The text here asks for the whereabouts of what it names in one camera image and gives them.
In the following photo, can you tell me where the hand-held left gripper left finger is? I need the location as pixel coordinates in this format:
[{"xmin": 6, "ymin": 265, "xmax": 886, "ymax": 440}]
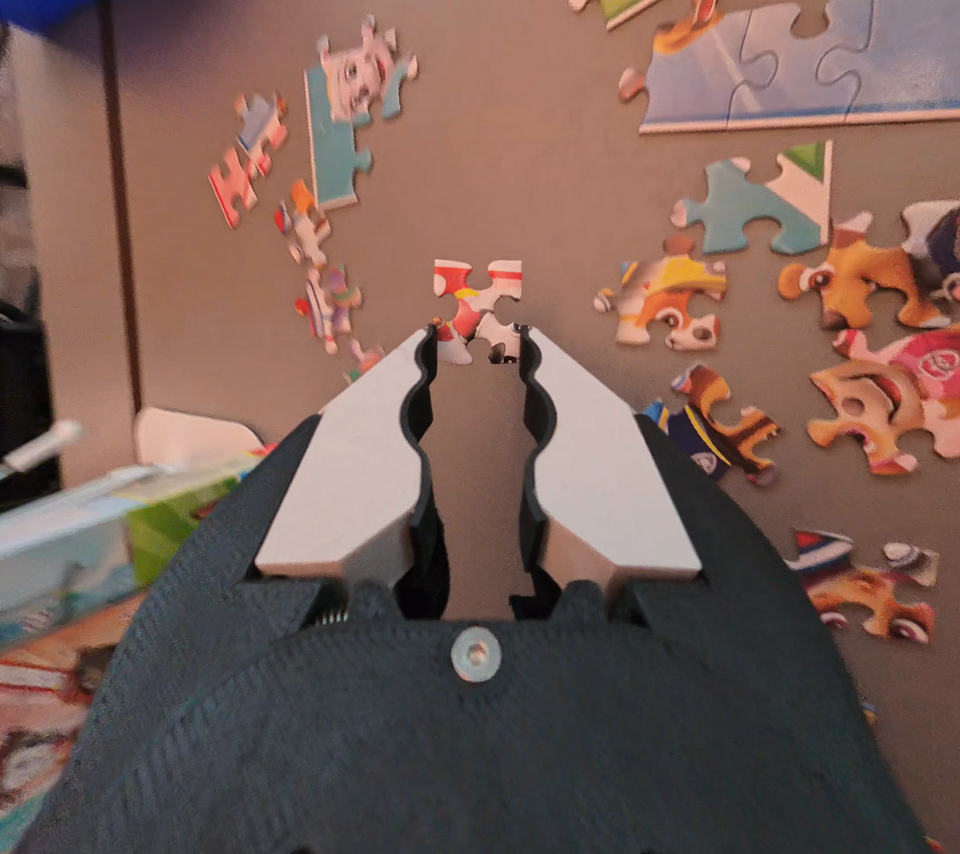
[{"xmin": 253, "ymin": 328, "xmax": 451, "ymax": 620}]

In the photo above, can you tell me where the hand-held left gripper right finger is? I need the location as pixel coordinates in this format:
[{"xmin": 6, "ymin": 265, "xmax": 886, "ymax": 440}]
[{"xmin": 510, "ymin": 326, "xmax": 704, "ymax": 620}]

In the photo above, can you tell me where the green purple puzzle piece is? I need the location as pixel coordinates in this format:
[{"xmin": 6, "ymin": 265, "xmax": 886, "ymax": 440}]
[{"xmin": 342, "ymin": 340, "xmax": 388, "ymax": 383}]

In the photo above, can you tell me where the purple teal striped puzzle piece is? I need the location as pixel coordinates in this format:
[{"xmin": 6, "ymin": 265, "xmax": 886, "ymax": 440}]
[{"xmin": 294, "ymin": 265, "xmax": 363, "ymax": 355}]

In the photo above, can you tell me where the yellow helmet dog puzzle piece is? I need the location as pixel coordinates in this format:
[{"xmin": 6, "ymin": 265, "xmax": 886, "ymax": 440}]
[{"xmin": 593, "ymin": 253, "xmax": 728, "ymax": 352}]

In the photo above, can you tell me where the red white dog puzzle piece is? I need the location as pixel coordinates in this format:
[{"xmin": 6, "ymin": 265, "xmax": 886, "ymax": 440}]
[{"xmin": 430, "ymin": 259, "xmax": 525, "ymax": 367}]

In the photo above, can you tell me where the pink dog puzzle piece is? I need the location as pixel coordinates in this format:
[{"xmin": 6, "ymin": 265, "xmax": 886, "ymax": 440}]
[{"xmin": 807, "ymin": 325, "xmax": 960, "ymax": 477}]

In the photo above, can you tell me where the teal green corner puzzle piece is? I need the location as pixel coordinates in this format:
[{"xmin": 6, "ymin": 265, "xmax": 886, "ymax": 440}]
[{"xmin": 670, "ymin": 141, "xmax": 835, "ymax": 257}]

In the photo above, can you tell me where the pink red striped puzzle piece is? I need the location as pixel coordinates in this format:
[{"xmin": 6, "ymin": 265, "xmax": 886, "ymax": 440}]
[{"xmin": 207, "ymin": 148, "xmax": 261, "ymax": 230}]

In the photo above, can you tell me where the blue white red striped puzzle piece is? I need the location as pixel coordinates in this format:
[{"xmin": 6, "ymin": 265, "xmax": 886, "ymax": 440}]
[{"xmin": 233, "ymin": 92, "xmax": 291, "ymax": 178}]

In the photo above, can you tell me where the light blue sky puzzle section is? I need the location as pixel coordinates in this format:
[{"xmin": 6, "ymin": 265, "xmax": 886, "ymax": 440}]
[{"xmin": 618, "ymin": 0, "xmax": 860, "ymax": 136}]

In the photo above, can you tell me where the plain blue puzzle piece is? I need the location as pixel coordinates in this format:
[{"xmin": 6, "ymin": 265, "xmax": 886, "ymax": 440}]
[{"xmin": 817, "ymin": 0, "xmax": 960, "ymax": 120}]

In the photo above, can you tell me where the grey desk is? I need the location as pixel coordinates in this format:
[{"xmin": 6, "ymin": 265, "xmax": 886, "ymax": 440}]
[{"xmin": 105, "ymin": 0, "xmax": 960, "ymax": 854}]

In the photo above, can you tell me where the navy uniform dog puzzle piece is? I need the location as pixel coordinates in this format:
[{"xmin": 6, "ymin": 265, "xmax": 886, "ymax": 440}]
[{"xmin": 644, "ymin": 364, "xmax": 782, "ymax": 488}]

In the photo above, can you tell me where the white orange puzzle piece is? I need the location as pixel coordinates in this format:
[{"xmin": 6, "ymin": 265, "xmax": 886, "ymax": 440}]
[{"xmin": 273, "ymin": 178, "xmax": 332, "ymax": 267}]

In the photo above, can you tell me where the orange dog eyes puzzle piece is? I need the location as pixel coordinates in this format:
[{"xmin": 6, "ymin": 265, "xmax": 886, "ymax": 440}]
[{"xmin": 783, "ymin": 529, "xmax": 941, "ymax": 646}]

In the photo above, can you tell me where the colourful puzzle box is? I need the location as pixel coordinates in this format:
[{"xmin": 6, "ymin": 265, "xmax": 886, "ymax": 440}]
[{"xmin": 0, "ymin": 407, "xmax": 279, "ymax": 834}]

